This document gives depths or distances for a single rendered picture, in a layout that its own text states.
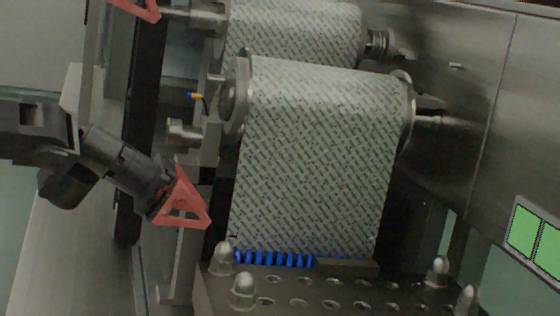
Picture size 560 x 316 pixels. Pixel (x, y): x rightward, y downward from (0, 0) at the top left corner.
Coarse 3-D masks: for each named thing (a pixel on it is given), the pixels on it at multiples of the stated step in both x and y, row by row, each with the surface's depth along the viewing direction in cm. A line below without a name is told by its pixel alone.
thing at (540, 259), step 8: (544, 232) 82; (552, 232) 80; (544, 240) 81; (552, 240) 80; (544, 248) 81; (552, 248) 80; (536, 256) 83; (544, 256) 81; (552, 256) 80; (544, 264) 81; (552, 264) 80; (552, 272) 79
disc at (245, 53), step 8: (240, 56) 103; (248, 56) 98; (248, 64) 97; (248, 72) 97; (248, 80) 96; (248, 88) 96; (248, 96) 96; (248, 104) 96; (248, 112) 96; (240, 128) 98; (232, 136) 103; (240, 136) 98; (232, 144) 102
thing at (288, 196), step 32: (256, 160) 100; (288, 160) 101; (320, 160) 102; (352, 160) 103; (384, 160) 105; (256, 192) 101; (288, 192) 102; (320, 192) 104; (352, 192) 105; (384, 192) 106; (256, 224) 102; (288, 224) 104; (320, 224) 105; (352, 224) 106; (352, 256) 108
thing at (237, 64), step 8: (232, 64) 103; (240, 64) 99; (240, 72) 98; (240, 80) 97; (240, 88) 97; (240, 96) 97; (240, 104) 97; (232, 112) 99; (240, 112) 98; (232, 120) 99; (240, 120) 98; (224, 128) 104; (232, 128) 99; (400, 136) 105
